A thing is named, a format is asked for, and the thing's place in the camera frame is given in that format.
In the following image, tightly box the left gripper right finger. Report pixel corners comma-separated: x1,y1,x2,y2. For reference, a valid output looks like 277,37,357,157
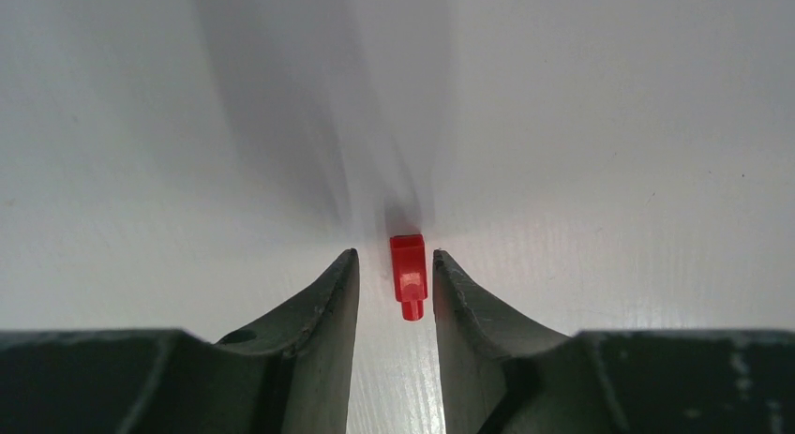
433,250,794,433

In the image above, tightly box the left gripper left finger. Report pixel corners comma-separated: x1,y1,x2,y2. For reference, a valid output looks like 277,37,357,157
1,249,359,433

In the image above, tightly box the red pen cap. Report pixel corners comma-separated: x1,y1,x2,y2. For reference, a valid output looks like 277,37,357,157
389,233,428,322

